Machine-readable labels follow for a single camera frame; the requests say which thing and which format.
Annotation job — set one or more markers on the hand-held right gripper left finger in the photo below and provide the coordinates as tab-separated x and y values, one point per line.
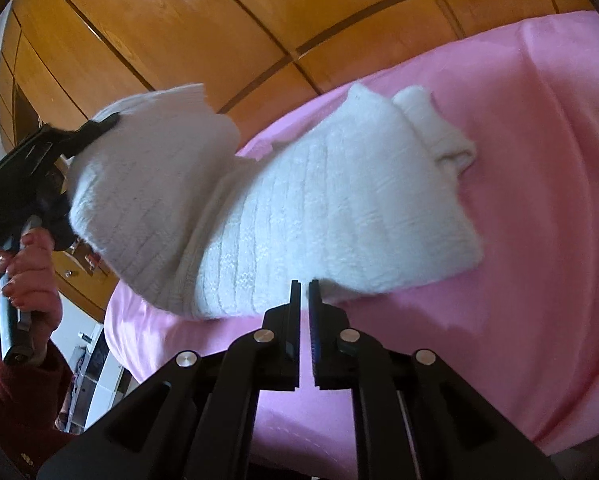
294	325

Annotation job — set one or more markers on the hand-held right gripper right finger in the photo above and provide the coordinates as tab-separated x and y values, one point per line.
314	332

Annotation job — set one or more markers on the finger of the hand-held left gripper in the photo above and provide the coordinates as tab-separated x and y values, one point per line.
99	130

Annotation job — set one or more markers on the white knit sweater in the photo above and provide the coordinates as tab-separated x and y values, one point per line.
279	220

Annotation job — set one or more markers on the person's left forearm red sleeve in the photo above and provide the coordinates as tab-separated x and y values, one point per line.
14	410

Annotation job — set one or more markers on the person's left hand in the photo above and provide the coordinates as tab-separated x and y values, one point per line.
39	270

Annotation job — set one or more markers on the wooden wardrobe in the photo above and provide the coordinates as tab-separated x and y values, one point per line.
229	20

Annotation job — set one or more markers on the white shelf unit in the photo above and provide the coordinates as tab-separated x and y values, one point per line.
104	375

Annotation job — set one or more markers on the pink bedspread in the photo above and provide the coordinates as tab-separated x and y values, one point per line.
504	185

